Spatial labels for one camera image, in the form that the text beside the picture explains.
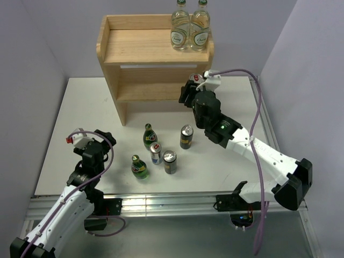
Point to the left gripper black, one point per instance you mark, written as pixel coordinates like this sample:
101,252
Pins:
107,135

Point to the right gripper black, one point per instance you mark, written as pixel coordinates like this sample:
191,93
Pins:
188,89

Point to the blue silver can red top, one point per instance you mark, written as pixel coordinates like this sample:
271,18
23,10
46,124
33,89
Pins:
196,78

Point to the green glass bottle front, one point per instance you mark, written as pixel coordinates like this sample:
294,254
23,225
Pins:
139,168

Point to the green glass bottle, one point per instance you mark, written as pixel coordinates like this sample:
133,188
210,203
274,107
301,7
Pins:
139,168
149,136

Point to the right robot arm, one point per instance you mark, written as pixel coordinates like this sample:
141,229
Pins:
292,178

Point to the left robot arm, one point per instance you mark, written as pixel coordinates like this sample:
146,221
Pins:
78,200

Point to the wooden shelf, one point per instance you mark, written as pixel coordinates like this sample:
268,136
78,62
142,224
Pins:
139,63

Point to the black can back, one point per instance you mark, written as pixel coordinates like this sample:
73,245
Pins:
186,136

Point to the black can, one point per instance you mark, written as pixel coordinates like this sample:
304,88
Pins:
170,161
186,136

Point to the green glass bottle back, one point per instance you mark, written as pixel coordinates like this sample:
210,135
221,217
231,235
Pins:
149,136

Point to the blue silver energy can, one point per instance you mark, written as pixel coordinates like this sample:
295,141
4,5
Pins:
155,152

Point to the black can front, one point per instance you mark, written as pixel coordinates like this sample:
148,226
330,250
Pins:
170,161

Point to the clear glass bottle right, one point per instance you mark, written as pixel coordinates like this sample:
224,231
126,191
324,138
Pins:
199,27

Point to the clear glass bottle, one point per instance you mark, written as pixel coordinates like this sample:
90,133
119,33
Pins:
180,26
199,27

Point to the clear glass bottle left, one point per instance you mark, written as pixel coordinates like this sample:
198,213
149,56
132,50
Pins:
180,26

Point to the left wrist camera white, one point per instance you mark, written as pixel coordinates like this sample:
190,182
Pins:
80,139

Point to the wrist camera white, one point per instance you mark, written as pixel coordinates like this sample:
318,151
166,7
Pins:
211,81
80,139

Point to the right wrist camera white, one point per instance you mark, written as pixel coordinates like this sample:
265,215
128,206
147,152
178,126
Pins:
211,81

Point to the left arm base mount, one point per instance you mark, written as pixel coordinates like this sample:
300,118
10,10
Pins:
99,219

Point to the aluminium rail right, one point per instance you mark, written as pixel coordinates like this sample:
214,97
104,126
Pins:
266,121

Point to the aluminium rail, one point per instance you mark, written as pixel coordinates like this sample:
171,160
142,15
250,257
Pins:
266,121
149,205

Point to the aluminium rail front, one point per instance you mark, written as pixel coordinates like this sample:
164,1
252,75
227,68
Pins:
149,205

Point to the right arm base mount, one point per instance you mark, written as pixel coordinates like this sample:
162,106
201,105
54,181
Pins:
233,203

